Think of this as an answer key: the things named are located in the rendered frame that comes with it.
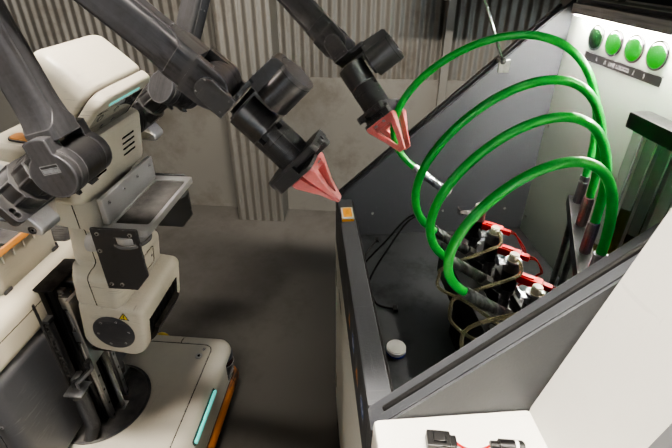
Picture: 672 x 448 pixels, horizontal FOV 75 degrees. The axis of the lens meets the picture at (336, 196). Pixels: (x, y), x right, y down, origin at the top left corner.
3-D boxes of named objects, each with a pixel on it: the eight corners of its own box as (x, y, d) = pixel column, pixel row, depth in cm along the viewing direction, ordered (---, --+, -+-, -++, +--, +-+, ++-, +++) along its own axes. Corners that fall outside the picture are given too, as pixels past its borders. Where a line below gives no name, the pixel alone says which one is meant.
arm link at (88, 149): (41, 153, 75) (18, 167, 70) (75, 121, 71) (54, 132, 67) (83, 192, 78) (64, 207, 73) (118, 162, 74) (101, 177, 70)
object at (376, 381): (336, 246, 126) (336, 199, 118) (351, 246, 127) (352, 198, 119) (364, 466, 72) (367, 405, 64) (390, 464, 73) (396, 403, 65)
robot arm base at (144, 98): (136, 92, 116) (112, 106, 106) (156, 74, 113) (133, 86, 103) (161, 118, 119) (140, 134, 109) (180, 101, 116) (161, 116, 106)
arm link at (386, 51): (337, 52, 96) (320, 41, 88) (379, 17, 92) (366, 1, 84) (364, 96, 94) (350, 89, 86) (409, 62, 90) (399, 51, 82)
